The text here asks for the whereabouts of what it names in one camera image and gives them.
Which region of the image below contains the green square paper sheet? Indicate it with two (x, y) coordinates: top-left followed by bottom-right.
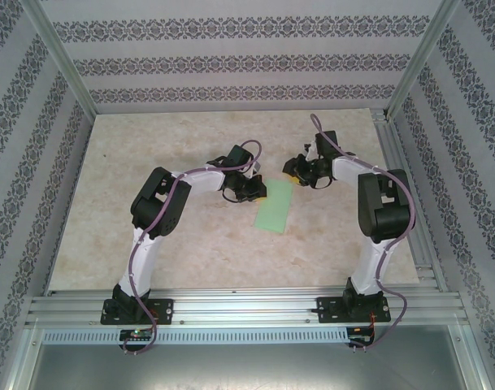
(254, 177), (294, 236)

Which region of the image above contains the grey sheet metal tray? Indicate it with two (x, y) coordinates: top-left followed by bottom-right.
(5, 324), (491, 390)

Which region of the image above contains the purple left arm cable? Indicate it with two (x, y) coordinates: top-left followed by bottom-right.
(123, 140), (263, 357)

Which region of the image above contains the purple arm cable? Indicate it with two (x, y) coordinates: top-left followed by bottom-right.
(123, 140), (263, 357)
(309, 113), (415, 355)

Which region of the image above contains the aluminium side rail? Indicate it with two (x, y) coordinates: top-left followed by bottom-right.
(371, 107), (449, 293)

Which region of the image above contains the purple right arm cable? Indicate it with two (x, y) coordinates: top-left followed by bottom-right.
(309, 113), (415, 355)

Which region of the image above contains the long aluminium mounting rail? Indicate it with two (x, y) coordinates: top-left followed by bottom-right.
(25, 285), (471, 327)

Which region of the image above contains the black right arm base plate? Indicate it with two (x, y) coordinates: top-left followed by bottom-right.
(315, 295), (393, 325)

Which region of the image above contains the slotted grey cable duct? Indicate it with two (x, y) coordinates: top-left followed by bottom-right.
(41, 327), (350, 345)

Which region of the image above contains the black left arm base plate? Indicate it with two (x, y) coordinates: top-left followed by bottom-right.
(99, 297), (176, 326)

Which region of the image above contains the aluminium frame post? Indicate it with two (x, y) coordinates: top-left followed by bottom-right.
(386, 0), (462, 119)
(20, 0), (98, 118)

